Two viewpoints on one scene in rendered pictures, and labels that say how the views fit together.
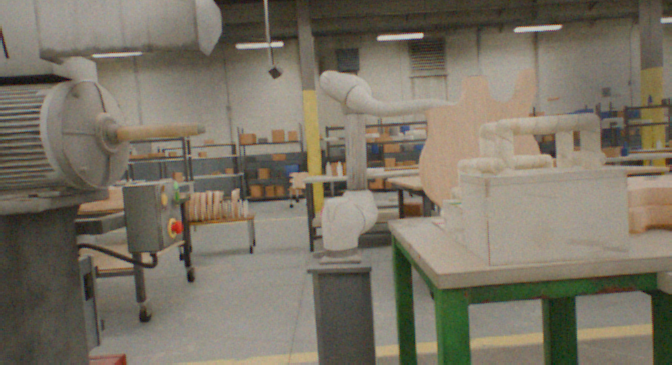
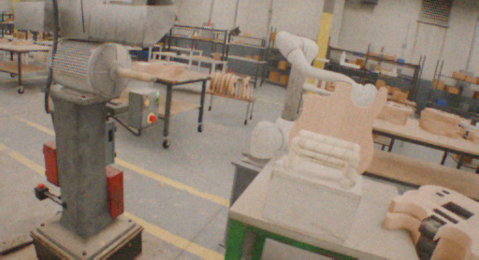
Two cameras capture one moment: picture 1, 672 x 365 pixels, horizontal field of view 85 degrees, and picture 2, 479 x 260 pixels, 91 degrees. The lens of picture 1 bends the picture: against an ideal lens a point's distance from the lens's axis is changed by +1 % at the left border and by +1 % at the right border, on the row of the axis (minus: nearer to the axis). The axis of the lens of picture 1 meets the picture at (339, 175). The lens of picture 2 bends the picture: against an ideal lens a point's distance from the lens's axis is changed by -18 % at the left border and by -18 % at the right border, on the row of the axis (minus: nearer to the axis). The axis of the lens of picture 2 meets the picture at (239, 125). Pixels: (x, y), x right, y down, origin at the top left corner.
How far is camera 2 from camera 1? 52 cm
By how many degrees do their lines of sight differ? 24
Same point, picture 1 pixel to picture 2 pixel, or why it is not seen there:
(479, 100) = (341, 100)
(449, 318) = (232, 232)
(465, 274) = (243, 216)
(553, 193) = (311, 194)
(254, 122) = (286, 25)
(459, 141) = (319, 124)
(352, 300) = not seen: hidden behind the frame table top
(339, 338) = not seen: hidden behind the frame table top
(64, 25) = (96, 26)
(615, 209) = (345, 216)
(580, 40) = not seen: outside the picture
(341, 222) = (261, 139)
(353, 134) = (293, 79)
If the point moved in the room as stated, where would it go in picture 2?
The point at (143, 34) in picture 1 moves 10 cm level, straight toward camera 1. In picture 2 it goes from (123, 35) to (112, 35)
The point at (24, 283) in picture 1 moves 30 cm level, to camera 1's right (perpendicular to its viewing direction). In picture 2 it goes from (79, 132) to (123, 150)
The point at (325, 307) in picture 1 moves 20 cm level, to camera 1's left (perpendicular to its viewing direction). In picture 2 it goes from (237, 187) to (210, 178)
